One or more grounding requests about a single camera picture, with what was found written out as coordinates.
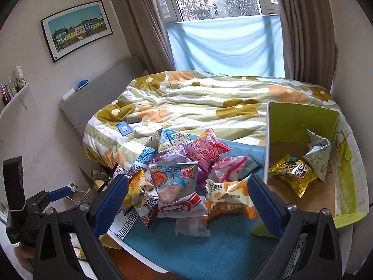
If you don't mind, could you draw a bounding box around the silver green triangular packet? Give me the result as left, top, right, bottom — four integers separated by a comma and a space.
303, 128, 333, 183

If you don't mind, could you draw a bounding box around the blue fish print packet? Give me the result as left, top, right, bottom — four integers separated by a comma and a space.
149, 160, 200, 205

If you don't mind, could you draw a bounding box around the purple snack packet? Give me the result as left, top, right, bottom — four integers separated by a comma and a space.
159, 144, 190, 164

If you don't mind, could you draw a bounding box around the white roll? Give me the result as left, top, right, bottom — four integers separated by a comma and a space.
62, 87, 77, 102

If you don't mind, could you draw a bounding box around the blue phone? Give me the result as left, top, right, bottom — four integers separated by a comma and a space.
116, 122, 131, 136

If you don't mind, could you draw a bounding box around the beige curtain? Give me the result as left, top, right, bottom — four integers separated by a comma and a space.
271, 0, 335, 89
121, 0, 175, 73

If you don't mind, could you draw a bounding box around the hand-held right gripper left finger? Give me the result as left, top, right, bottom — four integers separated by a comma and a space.
33, 175, 130, 280

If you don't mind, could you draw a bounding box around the white key-pattern mat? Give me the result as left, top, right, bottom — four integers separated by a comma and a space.
106, 147, 159, 244

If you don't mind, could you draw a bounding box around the pink strawberry snack packet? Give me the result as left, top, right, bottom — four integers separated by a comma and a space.
208, 156, 248, 187

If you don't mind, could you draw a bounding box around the teal tablecloth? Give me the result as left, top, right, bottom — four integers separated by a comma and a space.
108, 138, 309, 280

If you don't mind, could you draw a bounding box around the gold snack packet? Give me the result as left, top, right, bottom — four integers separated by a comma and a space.
268, 154, 319, 198

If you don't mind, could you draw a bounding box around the floral striped blanket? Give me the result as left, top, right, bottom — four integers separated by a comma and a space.
83, 70, 334, 170

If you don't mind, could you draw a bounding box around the clear plastic bag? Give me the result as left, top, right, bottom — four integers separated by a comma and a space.
175, 214, 212, 238

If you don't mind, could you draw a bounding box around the white floral bottle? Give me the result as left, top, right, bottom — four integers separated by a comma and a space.
12, 66, 27, 89

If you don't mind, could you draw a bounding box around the framed houses picture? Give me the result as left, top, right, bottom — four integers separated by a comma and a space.
41, 0, 113, 63

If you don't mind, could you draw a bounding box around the light blue triangular packet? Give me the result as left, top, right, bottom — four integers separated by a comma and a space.
146, 128, 196, 154

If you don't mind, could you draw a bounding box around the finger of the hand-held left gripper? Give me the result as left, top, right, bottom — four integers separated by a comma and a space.
26, 186, 73, 209

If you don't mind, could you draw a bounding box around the glass jar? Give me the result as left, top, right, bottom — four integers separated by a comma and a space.
90, 169, 110, 184

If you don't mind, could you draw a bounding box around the yellow snack packet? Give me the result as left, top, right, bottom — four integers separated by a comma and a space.
122, 169, 155, 207

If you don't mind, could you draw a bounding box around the white wall shelf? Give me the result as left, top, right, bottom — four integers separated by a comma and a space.
0, 83, 31, 116

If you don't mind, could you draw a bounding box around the grey headboard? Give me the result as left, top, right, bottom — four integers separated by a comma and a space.
60, 57, 146, 140

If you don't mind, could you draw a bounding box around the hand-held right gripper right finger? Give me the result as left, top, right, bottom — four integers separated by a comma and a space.
248, 174, 341, 280

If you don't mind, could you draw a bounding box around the green cardboard box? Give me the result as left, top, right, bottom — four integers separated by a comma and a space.
251, 102, 369, 237

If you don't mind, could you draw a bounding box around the red white snack packet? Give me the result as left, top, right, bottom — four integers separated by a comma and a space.
157, 194, 209, 218

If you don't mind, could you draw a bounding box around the light blue window cloth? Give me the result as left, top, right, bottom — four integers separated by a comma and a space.
167, 14, 284, 78

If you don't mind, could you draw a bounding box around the orange cake packet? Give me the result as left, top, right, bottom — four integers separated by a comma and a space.
202, 178, 260, 221

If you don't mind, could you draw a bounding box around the black white snack packet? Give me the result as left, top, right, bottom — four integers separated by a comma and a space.
137, 195, 159, 228

